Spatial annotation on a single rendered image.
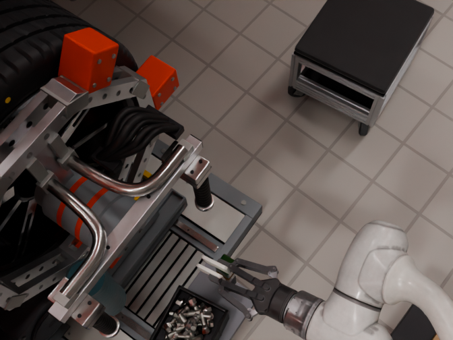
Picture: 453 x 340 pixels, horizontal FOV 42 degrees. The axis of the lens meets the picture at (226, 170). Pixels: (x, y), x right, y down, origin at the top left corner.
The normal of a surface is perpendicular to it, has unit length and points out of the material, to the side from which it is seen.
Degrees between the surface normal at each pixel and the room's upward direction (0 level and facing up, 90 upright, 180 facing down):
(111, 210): 11
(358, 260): 36
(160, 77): 0
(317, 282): 0
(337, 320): 25
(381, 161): 0
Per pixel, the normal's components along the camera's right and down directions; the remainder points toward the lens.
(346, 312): -0.37, -0.23
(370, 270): -0.56, -0.20
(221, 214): -0.04, -0.40
